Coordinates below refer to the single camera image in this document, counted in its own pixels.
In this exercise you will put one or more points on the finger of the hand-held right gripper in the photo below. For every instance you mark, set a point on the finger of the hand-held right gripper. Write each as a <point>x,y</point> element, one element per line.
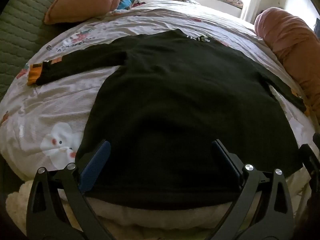
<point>309,156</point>

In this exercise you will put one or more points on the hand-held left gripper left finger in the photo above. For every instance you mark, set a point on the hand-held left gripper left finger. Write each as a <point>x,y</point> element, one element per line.
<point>96,167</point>

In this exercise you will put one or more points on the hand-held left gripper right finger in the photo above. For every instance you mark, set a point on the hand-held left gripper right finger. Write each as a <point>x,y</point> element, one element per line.
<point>226,163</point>

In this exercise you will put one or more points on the black sweater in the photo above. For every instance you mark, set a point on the black sweater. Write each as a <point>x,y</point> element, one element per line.
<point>175,105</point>

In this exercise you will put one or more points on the printed strawberry blanket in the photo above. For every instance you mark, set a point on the printed strawberry blanket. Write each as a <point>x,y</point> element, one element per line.
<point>62,105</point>

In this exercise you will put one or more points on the white fleece blanket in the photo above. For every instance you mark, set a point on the white fleece blanket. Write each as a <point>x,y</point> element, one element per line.
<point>150,217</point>

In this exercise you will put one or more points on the pink rolled duvet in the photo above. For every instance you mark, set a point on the pink rolled duvet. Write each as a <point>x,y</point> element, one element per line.
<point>292,37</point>

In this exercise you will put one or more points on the dark television screen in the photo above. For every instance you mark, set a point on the dark television screen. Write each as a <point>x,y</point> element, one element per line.
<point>318,25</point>

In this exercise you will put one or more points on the green quilted headboard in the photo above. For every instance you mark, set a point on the green quilted headboard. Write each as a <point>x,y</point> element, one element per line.
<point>20,30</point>

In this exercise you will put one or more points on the pink quilted pillow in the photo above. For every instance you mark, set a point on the pink quilted pillow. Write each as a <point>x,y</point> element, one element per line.
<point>85,0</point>

